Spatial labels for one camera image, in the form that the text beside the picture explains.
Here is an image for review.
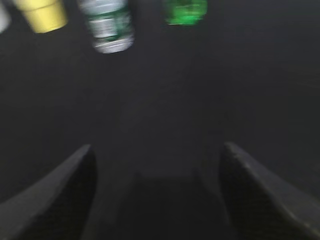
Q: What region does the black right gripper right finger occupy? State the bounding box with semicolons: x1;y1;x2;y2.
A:
219;142;320;240

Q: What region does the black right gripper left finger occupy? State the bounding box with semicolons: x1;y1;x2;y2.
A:
0;144;97;240

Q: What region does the clear water bottle green label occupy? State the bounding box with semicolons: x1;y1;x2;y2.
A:
78;0;135;54

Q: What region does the yellow paper cup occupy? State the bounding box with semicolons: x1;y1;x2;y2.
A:
13;0;68;34

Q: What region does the green soda bottle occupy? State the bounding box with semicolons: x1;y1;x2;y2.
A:
163;0;208;26

